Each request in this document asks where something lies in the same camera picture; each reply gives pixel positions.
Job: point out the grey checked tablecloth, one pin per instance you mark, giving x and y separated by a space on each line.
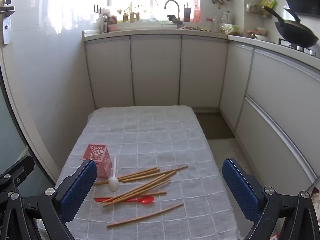
150 135

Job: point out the yellow green snack packet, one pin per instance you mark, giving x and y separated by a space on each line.
268 2

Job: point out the white kitchen cabinets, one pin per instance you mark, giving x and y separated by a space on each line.
155 67

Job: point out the wall spice rack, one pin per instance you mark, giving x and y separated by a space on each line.
257 10

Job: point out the white kitchen countertop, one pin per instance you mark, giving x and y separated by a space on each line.
140 33

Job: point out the black wok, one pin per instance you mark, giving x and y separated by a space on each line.
295 33

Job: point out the dark brown bottle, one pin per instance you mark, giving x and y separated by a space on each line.
187 12

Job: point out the bag of green vegetables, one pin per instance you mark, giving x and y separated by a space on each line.
230 28

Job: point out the red bottle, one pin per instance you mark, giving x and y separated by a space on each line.
196 13

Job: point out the red plastic spoon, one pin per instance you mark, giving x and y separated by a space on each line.
145 200

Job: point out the white plastic spoon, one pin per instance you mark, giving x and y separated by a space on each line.
113 183

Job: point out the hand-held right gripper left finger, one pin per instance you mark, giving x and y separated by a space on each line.
77 190

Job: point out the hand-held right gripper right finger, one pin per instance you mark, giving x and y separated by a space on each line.
240 190

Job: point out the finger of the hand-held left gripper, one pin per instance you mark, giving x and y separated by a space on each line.
22 166

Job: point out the curved metal faucet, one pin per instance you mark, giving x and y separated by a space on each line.
178 10

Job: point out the gas stove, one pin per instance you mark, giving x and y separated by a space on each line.
300 47

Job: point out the brown floor mat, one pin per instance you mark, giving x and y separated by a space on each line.
215 127

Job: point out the single wooden chopstick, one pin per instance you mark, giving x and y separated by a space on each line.
145 216

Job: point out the clear plastic bottle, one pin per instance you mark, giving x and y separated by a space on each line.
225 18

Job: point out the pink perforated utensil holder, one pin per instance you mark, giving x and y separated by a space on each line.
103 162

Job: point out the pile of wooden chopsticks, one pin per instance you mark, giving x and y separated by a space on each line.
147 185

